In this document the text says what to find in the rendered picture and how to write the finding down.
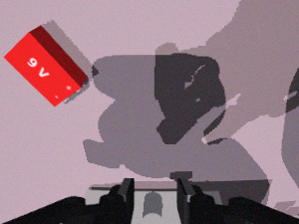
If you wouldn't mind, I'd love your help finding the grey drawer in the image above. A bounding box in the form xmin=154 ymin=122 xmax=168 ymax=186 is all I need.
xmin=84 ymin=190 xmax=222 ymax=224

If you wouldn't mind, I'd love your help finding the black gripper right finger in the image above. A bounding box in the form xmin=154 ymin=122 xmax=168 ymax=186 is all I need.
xmin=176 ymin=178 xmax=299 ymax=224

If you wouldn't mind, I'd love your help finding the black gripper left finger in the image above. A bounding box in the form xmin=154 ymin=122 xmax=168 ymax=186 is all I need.
xmin=2 ymin=178 xmax=135 ymax=224

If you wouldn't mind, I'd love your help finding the red 9v battery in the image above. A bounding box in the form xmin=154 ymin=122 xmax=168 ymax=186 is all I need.
xmin=4 ymin=25 xmax=87 ymax=107

